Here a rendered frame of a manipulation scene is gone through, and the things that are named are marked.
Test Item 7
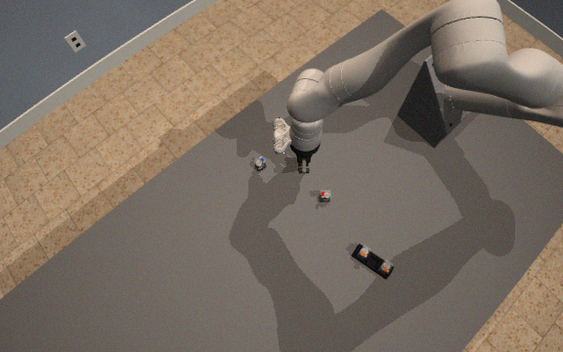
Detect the black rack with three pockets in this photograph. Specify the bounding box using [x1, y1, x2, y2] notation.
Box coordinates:
[351, 244, 393, 280]

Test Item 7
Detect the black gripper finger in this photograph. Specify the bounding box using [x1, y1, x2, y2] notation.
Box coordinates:
[296, 154, 312, 173]

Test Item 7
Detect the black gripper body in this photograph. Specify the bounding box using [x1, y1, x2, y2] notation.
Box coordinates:
[290, 145, 320, 163]

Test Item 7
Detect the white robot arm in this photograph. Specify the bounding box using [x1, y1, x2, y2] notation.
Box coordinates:
[274, 0, 563, 155]

